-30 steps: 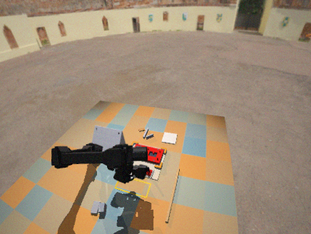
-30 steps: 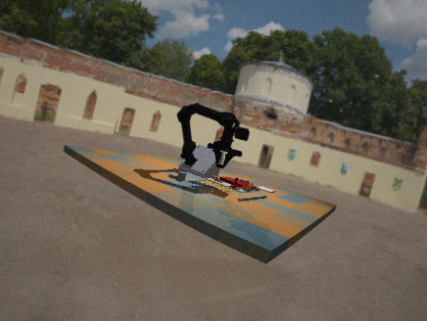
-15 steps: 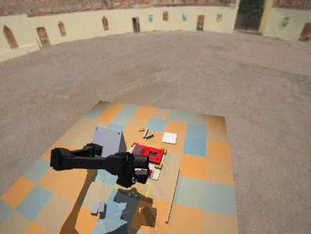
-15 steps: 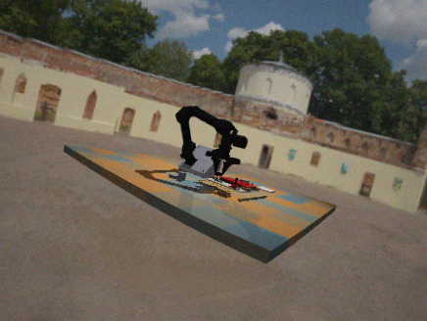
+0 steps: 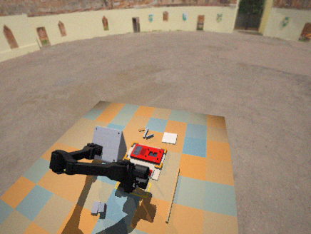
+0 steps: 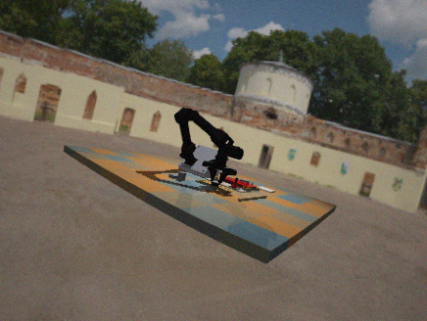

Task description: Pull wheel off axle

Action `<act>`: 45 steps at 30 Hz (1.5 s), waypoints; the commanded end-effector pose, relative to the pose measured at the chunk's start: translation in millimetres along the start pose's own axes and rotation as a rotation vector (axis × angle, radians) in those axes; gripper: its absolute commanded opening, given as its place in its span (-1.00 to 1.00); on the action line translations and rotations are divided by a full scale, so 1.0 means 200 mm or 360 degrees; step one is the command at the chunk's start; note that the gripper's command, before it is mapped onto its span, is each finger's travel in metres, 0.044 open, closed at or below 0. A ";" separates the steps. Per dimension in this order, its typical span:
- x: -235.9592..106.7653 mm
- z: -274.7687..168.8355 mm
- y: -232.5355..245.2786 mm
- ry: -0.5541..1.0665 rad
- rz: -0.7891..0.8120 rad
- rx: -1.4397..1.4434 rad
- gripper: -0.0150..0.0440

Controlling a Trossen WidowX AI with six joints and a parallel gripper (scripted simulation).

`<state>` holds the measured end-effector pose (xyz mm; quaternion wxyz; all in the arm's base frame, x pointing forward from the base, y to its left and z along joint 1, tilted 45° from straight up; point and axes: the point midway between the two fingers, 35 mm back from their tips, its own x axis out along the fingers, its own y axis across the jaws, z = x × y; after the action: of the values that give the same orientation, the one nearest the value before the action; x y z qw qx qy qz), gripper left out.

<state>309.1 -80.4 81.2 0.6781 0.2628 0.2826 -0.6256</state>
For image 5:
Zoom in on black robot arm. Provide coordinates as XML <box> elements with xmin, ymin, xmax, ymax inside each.
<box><xmin>49</xmin><ymin>143</ymin><xmax>149</xmax><ymax>193</ymax></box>

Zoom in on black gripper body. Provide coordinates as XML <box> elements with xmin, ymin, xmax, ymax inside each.
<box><xmin>132</xmin><ymin>176</ymin><xmax>149</xmax><ymax>190</ymax></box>

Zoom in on white flat square pad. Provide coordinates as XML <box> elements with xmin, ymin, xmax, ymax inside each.
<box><xmin>162</xmin><ymin>132</ymin><xmax>178</xmax><ymax>144</ymax></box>

